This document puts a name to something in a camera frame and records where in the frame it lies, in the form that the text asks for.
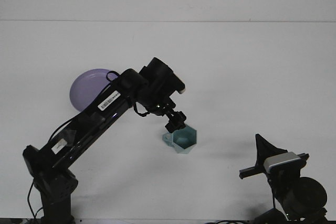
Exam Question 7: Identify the pale blue hexagonal cup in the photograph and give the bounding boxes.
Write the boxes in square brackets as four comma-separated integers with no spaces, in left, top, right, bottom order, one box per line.
[162,126,197,154]

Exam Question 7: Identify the pale purple round plate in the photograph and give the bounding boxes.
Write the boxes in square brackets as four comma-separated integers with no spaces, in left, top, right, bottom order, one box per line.
[69,68,119,113]

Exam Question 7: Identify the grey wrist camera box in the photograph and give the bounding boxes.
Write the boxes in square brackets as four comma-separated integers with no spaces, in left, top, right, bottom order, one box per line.
[263,152,302,174]
[174,73,187,95]

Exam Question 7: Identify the thin dark table-edge cable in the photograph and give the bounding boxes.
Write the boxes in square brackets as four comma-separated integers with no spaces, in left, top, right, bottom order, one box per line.
[203,220,250,224]

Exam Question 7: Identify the black base cable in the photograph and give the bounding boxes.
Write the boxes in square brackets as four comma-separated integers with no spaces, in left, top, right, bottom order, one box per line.
[27,180,44,221]

